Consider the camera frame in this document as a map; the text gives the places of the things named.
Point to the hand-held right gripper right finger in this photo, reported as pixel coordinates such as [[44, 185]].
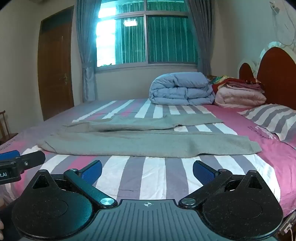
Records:
[[204, 173]]

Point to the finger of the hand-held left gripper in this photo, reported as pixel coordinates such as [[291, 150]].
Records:
[[32, 160], [9, 154]]

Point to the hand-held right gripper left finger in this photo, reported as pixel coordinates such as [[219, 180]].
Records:
[[92, 173]]

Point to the grey towel blanket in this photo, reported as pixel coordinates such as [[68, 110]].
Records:
[[143, 141]]

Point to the wooden chair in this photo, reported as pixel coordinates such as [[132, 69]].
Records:
[[3, 129]]

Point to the bed with striped sheet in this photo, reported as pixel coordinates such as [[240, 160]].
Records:
[[157, 176]]

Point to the folded pink blanket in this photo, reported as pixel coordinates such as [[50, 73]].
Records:
[[240, 97]]

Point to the folded blue duvet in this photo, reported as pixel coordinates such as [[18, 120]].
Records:
[[182, 89]]

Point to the striped pillow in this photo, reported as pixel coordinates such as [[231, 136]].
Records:
[[272, 120]]

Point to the brown wooden door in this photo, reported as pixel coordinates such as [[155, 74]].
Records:
[[55, 69]]

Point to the colourful patterned cloth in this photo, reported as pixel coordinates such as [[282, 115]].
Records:
[[218, 80]]

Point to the folded red cloth stack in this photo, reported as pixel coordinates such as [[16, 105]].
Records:
[[238, 83]]

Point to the blue-grey curtain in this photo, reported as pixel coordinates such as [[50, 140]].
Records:
[[86, 51], [204, 39]]

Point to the brown wooden headboard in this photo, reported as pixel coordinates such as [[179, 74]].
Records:
[[277, 74]]

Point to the window with green glass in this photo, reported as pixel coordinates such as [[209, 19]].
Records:
[[168, 39]]

